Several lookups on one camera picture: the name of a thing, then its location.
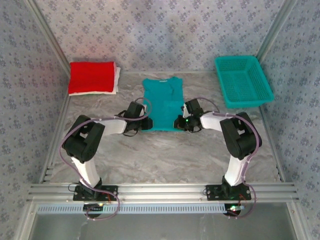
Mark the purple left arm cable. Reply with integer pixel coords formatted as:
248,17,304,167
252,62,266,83
57,97,153,221

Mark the aluminium mounting rail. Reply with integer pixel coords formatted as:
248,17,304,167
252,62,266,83
27,183,300,204

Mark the teal printed t-shirt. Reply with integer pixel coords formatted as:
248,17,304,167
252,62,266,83
141,77,185,132

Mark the white folded t-shirt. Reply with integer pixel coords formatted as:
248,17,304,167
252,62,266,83
68,66,121,97

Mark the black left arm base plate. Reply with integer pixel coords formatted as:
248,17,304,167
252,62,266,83
72,184,119,202

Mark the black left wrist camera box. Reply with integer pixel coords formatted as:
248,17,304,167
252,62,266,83
124,101,146,118

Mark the grey slotted cable duct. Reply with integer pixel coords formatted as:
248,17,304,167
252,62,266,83
37,203,227,215

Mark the aluminium frame post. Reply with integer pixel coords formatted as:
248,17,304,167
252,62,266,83
256,0,299,61
24,0,71,75

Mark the red folded t-shirt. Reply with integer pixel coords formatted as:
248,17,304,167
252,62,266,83
69,61,117,96

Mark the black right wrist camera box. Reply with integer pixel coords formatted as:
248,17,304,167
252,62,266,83
184,99,204,116

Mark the teal plastic mesh basket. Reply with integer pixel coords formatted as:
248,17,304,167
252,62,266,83
214,55,275,109

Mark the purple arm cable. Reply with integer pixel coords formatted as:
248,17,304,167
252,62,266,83
57,97,153,221
183,96,263,220

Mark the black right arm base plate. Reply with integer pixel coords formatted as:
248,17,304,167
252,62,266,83
206,184,252,201

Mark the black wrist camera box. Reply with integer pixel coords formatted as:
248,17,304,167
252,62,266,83
124,101,146,118
184,99,204,116

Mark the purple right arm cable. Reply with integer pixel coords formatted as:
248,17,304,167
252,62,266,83
183,96,263,220

